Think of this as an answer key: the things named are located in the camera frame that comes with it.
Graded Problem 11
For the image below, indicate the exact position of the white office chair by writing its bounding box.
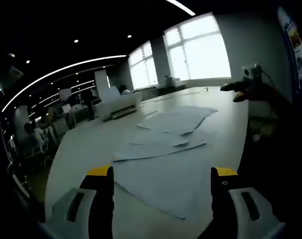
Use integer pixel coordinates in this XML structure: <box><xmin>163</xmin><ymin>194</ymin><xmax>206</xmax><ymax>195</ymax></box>
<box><xmin>67</xmin><ymin>104</ymin><xmax>83</xmax><ymax>122</ymax></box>

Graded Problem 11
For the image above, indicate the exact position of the long ceiling light strip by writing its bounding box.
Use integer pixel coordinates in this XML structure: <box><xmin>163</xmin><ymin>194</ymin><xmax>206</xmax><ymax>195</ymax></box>
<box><xmin>1</xmin><ymin>55</ymin><xmax>128</xmax><ymax>113</ymax></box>
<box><xmin>165</xmin><ymin>0</ymin><xmax>195</xmax><ymax>15</ymax></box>

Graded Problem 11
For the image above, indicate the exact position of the large bright window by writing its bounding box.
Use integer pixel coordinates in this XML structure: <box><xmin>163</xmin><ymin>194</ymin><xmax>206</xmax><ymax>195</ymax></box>
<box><xmin>163</xmin><ymin>13</ymin><xmax>232</xmax><ymax>82</ymax></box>

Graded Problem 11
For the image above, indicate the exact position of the narrow bright window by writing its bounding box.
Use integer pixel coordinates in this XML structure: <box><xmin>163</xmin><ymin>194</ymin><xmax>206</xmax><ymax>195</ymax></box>
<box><xmin>128</xmin><ymin>41</ymin><xmax>158</xmax><ymax>90</ymax></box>

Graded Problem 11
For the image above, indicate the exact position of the stack of printing papers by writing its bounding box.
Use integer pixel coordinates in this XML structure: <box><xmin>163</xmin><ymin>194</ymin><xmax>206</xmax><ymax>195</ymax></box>
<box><xmin>111</xmin><ymin>104</ymin><xmax>219</xmax><ymax>220</ymax></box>

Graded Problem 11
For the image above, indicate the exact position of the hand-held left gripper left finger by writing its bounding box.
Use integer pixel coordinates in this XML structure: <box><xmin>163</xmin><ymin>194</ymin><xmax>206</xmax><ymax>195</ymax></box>
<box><xmin>48</xmin><ymin>165</ymin><xmax>115</xmax><ymax>239</ymax></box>

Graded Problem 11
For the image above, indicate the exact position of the white box by window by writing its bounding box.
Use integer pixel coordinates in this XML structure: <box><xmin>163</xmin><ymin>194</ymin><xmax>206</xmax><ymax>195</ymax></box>
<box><xmin>164</xmin><ymin>75</ymin><xmax>186</xmax><ymax>88</ymax></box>

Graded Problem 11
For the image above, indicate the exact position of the white printer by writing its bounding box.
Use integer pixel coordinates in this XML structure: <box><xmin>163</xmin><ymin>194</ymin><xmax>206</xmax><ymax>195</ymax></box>
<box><xmin>95</xmin><ymin>86</ymin><xmax>142</xmax><ymax>122</ymax></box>

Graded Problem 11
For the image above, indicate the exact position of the blue wall poster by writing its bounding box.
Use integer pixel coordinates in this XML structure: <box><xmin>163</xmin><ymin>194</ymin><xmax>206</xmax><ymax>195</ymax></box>
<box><xmin>277</xmin><ymin>6</ymin><xmax>302</xmax><ymax>75</ymax></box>

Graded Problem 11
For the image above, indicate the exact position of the white hanging board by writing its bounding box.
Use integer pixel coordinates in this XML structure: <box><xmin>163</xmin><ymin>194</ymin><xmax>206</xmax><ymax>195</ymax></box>
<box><xmin>59</xmin><ymin>88</ymin><xmax>72</xmax><ymax>100</ymax></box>

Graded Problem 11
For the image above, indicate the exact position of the person in dark shirt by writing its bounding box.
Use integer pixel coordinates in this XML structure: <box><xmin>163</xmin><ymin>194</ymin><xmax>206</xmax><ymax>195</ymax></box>
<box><xmin>238</xmin><ymin>82</ymin><xmax>302</xmax><ymax>225</ymax></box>

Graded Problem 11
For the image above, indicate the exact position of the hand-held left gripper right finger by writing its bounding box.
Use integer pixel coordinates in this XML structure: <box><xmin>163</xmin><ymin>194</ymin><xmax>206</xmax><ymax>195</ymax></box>
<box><xmin>203</xmin><ymin>166</ymin><xmax>288</xmax><ymax>239</ymax></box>

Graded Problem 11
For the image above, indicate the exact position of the pale chair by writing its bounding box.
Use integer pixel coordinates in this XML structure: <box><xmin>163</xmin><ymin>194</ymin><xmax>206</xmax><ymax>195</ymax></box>
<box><xmin>248</xmin><ymin>101</ymin><xmax>279</xmax><ymax>141</ymax></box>

